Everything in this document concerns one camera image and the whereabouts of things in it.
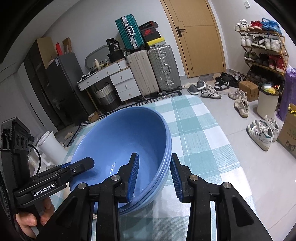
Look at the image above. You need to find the blue bowl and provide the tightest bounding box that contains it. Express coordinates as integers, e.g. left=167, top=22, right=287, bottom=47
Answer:
left=92, top=148, right=173, bottom=212
left=69, top=106, right=172, bottom=209
left=92, top=162, right=172, bottom=217

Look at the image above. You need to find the person left hand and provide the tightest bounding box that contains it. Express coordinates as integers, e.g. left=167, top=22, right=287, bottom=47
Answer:
left=16, top=197, right=55, bottom=238

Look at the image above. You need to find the white electric kettle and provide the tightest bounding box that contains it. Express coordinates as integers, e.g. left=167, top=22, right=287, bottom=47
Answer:
left=37, top=131, right=68, bottom=167

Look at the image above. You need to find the teal plaid tablecloth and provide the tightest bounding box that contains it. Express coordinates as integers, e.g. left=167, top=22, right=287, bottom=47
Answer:
left=64, top=95, right=254, bottom=240

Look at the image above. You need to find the black refrigerator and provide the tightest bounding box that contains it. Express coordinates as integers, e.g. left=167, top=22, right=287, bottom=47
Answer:
left=23, top=37, right=95, bottom=130

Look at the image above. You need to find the woven laundry basket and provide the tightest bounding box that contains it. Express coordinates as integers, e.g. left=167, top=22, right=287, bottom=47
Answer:
left=94, top=84, right=120, bottom=112

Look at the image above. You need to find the white sneaker pair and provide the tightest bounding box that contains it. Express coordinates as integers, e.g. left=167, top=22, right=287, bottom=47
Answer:
left=246, top=115, right=280, bottom=151

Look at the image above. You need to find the grey white sneaker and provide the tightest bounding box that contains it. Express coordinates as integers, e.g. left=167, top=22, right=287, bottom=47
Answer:
left=234, top=99, right=249, bottom=118

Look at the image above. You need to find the large cardboard box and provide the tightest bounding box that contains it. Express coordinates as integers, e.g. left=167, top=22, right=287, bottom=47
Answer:
left=277, top=103, right=296, bottom=158

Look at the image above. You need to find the white drawer desk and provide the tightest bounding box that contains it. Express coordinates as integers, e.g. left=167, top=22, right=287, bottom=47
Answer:
left=77, top=58, right=141, bottom=102

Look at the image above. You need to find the white trash bin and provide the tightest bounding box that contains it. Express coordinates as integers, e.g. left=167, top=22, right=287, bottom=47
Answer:
left=257, top=83, right=280, bottom=118

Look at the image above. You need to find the small cardboard box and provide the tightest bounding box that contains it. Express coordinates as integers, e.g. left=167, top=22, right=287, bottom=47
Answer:
left=239, top=80, right=259, bottom=102

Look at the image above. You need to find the beige suitcase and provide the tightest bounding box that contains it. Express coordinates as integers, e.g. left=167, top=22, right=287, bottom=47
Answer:
left=126, top=50, right=159, bottom=96

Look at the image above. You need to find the silver suitcase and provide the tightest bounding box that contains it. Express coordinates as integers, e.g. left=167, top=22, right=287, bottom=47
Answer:
left=147, top=45, right=182, bottom=94

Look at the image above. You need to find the purple bag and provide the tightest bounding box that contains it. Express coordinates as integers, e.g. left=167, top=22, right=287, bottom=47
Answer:
left=277, top=65, right=295, bottom=121

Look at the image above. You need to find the yellow black shoebox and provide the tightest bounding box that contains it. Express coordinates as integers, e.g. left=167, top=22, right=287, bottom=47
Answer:
left=147, top=37, right=166, bottom=49

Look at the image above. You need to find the teal suitcase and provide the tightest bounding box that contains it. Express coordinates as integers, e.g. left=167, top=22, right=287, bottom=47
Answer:
left=115, top=14, right=145, bottom=51

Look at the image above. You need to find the wooden shoe rack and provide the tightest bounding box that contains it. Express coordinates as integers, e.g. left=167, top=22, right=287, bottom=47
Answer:
left=234, top=18, right=290, bottom=84

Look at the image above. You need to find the black red shoebox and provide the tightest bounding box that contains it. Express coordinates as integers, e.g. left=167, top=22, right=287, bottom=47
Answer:
left=139, top=21, right=159, bottom=37

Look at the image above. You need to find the wooden door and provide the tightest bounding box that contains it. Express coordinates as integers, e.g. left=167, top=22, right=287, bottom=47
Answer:
left=161, top=0, right=226, bottom=78

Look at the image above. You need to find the black cable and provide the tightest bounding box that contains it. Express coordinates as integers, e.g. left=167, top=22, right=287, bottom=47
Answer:
left=28, top=143, right=42, bottom=174

